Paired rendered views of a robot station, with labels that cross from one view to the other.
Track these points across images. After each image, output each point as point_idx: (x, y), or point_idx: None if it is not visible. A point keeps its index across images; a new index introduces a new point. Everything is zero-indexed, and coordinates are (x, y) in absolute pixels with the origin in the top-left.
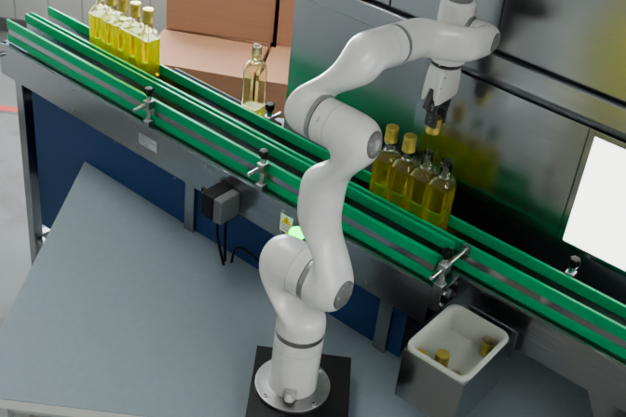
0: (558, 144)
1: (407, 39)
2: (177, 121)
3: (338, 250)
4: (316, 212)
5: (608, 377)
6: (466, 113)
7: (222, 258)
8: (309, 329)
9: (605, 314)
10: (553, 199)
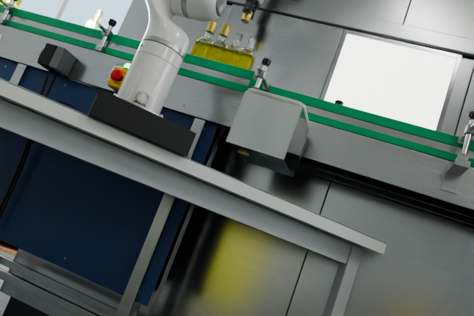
0: (321, 42)
1: None
2: (31, 18)
3: None
4: None
5: (382, 158)
6: (257, 33)
7: None
8: (181, 32)
9: None
10: (317, 79)
